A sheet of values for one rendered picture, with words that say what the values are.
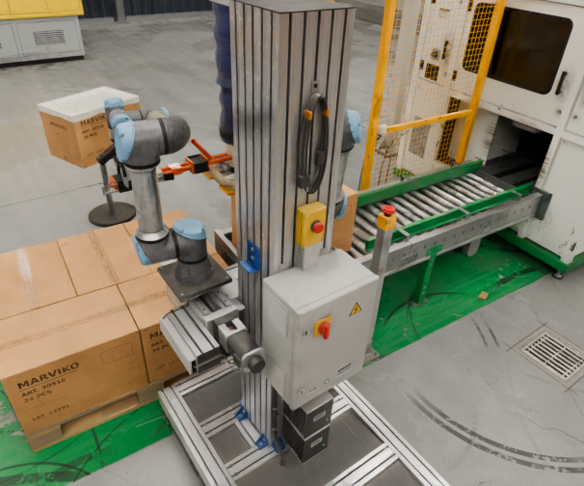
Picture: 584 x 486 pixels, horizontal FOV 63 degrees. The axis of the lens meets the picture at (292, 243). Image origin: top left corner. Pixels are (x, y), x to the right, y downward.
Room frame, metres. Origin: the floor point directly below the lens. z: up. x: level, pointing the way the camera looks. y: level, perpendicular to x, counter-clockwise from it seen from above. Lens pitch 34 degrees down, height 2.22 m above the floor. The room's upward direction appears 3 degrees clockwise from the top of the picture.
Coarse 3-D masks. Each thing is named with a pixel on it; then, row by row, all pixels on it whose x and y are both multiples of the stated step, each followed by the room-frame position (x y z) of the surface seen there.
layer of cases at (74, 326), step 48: (96, 240) 2.37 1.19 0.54; (0, 288) 1.88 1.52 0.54; (48, 288) 1.90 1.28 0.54; (96, 288) 1.92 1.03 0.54; (144, 288) 1.94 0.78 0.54; (0, 336) 1.55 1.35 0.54; (48, 336) 1.57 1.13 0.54; (96, 336) 1.58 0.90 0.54; (144, 336) 1.64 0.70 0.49; (48, 384) 1.39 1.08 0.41; (96, 384) 1.50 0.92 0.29; (144, 384) 1.62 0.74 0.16
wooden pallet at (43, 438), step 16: (160, 384) 1.66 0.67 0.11; (112, 400) 1.52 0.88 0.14; (128, 400) 1.62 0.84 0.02; (144, 400) 1.61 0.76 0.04; (80, 416) 1.44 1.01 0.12; (96, 416) 1.51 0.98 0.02; (112, 416) 1.52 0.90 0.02; (48, 432) 1.35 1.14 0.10; (64, 432) 1.41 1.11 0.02; (80, 432) 1.42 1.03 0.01; (32, 448) 1.30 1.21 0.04
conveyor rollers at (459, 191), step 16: (464, 176) 3.50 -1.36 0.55; (416, 192) 3.19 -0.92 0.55; (432, 192) 3.20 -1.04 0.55; (448, 192) 3.25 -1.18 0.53; (464, 192) 3.25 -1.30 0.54; (480, 192) 3.24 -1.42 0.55; (496, 192) 3.26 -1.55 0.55; (368, 208) 2.93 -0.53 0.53; (400, 208) 2.94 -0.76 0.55; (416, 208) 2.94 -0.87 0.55; (432, 208) 2.95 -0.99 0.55; (448, 208) 3.01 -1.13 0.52; (368, 224) 2.70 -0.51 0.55; (448, 224) 2.78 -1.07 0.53; (352, 240) 2.51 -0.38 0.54; (400, 240) 2.53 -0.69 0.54; (352, 256) 2.36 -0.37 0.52
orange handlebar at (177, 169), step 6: (216, 156) 2.10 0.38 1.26; (228, 156) 2.10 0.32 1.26; (186, 162) 2.01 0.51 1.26; (210, 162) 2.03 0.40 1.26; (216, 162) 2.05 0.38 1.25; (162, 168) 1.94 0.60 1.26; (168, 168) 1.95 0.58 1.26; (174, 168) 1.94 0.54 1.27; (180, 168) 1.94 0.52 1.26; (186, 168) 1.96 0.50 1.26; (174, 174) 1.93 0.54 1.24; (180, 174) 1.94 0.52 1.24; (114, 186) 1.77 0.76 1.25
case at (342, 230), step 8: (352, 192) 2.39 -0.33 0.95; (232, 200) 2.32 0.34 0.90; (352, 200) 2.36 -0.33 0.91; (232, 208) 2.32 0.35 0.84; (352, 208) 2.36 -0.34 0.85; (232, 216) 2.32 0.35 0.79; (344, 216) 2.33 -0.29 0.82; (352, 216) 2.37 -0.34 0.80; (232, 224) 2.33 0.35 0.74; (336, 224) 2.30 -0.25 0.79; (344, 224) 2.34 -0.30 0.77; (352, 224) 2.37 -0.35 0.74; (232, 232) 2.33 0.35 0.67; (336, 232) 2.30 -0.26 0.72; (344, 232) 2.34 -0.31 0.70; (352, 232) 2.38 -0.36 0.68; (232, 240) 2.33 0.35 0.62; (336, 240) 2.31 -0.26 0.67; (344, 240) 2.35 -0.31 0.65; (336, 248) 2.31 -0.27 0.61; (344, 248) 2.35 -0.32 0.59
